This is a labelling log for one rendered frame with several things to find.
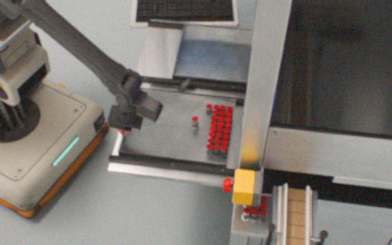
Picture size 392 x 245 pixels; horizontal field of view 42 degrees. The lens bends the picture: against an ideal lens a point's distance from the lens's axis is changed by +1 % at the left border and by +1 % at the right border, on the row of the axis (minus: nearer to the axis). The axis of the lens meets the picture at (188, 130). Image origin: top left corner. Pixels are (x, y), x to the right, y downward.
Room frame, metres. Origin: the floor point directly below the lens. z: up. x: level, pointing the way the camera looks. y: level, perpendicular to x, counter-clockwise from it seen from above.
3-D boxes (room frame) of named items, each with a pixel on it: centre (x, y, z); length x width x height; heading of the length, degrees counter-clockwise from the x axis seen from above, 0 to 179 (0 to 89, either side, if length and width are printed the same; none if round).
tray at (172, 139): (0.99, 0.03, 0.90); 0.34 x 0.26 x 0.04; 80
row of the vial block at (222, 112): (0.97, -0.10, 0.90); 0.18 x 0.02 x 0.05; 170
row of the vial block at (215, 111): (0.97, -0.08, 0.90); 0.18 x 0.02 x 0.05; 170
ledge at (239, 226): (0.68, -0.19, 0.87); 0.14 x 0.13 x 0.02; 80
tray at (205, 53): (1.31, -0.14, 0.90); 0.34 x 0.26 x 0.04; 80
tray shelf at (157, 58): (1.15, -0.04, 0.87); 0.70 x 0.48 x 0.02; 170
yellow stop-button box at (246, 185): (0.70, -0.15, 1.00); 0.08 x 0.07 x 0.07; 80
